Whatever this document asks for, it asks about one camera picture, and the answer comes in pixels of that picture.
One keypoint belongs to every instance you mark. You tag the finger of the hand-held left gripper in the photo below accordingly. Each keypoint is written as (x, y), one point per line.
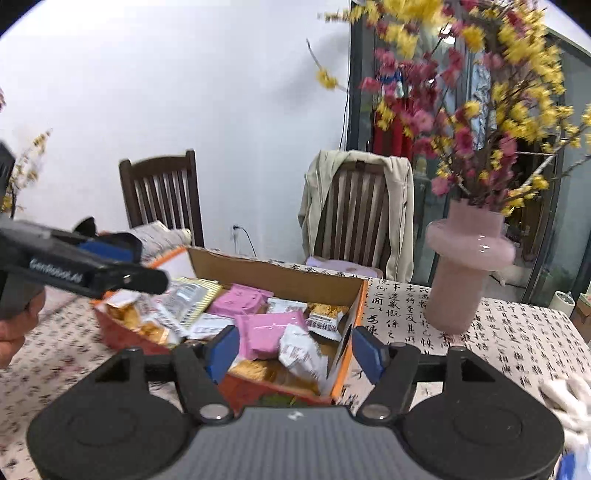
(111, 249)
(134, 281)

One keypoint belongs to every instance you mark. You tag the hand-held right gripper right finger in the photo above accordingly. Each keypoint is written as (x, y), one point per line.
(367, 353)

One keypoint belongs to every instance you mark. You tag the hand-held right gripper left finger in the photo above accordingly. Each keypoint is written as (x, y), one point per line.
(224, 353)

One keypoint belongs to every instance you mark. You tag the pile of mixed snack packets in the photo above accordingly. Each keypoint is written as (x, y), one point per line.
(272, 323)

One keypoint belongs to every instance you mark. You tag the orange cardboard box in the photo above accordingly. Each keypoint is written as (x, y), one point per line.
(277, 277)

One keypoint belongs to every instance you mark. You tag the person's left hand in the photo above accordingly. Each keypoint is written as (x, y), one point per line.
(16, 330)

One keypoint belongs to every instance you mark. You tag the floral patterned cushion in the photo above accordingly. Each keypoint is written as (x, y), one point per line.
(159, 235)

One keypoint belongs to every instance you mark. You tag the dark wooden chair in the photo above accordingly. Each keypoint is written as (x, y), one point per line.
(161, 194)
(355, 207)

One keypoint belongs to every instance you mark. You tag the dried flower bouquet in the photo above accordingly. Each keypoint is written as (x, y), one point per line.
(27, 166)

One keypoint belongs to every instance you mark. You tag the purple seat cushion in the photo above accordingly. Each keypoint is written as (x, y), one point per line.
(341, 266)

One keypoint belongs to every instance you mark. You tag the pink vase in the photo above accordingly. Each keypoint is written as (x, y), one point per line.
(461, 277)

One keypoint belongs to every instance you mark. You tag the chair with beige jacket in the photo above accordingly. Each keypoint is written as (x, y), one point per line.
(401, 221)

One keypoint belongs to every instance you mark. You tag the white fluffy cloth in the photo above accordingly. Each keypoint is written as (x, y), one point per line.
(568, 401)

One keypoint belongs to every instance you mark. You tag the red hanging clothes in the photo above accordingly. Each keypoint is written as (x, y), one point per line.
(392, 138)

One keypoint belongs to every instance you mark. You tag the dark framed glass door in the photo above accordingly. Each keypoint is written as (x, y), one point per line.
(558, 230)

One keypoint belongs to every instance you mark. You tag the blue packet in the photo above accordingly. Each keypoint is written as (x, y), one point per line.
(575, 466)

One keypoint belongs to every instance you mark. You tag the pink and yellow flower bouquet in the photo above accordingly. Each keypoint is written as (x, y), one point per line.
(461, 115)

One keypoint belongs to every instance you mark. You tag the white wall socket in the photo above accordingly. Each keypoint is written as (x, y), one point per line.
(236, 230)

